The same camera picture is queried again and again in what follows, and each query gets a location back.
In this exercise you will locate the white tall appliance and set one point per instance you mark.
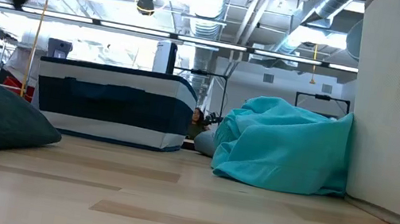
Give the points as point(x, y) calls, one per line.
point(164, 56)

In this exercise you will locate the person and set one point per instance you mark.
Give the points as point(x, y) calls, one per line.
point(197, 121)

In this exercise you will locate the black overhead camera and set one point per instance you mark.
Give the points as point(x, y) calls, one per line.
point(145, 4)

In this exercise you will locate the navy white striped fabric bin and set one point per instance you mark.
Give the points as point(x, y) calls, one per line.
point(112, 106)

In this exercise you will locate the turquoise cloth garment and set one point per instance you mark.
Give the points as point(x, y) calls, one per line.
point(282, 149)

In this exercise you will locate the white draped cover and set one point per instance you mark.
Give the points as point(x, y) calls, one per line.
point(21, 59)

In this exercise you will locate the light blue denim jeans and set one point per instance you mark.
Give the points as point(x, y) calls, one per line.
point(205, 143)

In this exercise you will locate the black background robot gripper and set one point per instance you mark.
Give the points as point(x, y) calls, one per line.
point(212, 120)

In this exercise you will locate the yellow vertical pole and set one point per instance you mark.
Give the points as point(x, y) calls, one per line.
point(37, 30)

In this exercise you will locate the red crate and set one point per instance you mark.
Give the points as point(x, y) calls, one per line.
point(13, 83)

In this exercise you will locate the black tubular stand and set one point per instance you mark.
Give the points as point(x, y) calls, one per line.
point(200, 72)
point(323, 97)

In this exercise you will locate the overhead LED light bar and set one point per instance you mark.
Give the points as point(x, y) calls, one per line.
point(211, 43)

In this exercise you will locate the black table frame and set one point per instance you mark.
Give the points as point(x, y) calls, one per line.
point(187, 144)

